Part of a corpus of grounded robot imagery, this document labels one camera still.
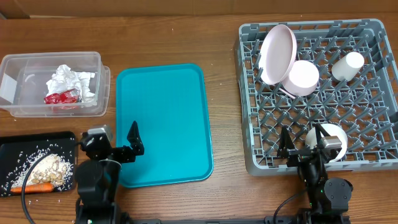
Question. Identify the wooden chopstick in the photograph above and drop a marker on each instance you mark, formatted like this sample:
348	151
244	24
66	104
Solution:
287	93

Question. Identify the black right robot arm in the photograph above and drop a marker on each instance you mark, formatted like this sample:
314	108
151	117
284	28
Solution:
328	197

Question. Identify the black food waste tray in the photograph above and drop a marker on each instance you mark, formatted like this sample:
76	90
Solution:
61	142

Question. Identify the white round bowl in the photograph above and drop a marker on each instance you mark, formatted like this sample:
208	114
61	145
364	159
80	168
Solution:
332	130

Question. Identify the clear plastic waste bin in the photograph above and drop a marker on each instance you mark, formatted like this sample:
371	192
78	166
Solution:
24	78

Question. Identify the teal plastic serving tray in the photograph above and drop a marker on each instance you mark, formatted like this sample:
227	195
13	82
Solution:
170	107

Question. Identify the red snack wrapper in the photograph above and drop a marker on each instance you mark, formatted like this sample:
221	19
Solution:
69	96

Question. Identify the pink round bowl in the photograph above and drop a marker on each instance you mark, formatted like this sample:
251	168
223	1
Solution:
302	79

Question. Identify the white paper cup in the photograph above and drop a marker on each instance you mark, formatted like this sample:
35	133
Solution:
347	67

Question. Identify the rice and peanuts pile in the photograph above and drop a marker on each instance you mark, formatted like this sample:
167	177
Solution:
54	169

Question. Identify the orange carrot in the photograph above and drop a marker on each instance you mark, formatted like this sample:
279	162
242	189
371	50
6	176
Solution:
35	188

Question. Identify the white paper tissue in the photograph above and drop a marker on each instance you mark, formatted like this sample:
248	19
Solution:
62	80

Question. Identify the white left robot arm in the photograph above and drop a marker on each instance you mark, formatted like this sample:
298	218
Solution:
97	178

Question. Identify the grey plastic dish rack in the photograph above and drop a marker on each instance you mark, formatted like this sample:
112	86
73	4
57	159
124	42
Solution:
365	107

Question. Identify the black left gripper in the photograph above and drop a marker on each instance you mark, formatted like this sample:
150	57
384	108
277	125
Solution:
137	143

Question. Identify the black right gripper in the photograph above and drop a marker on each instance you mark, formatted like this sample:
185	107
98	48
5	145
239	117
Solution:
288	149

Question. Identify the large pink plate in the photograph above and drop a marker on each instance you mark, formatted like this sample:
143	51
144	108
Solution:
276	62

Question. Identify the white napkin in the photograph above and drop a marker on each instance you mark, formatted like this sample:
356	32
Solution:
82	84

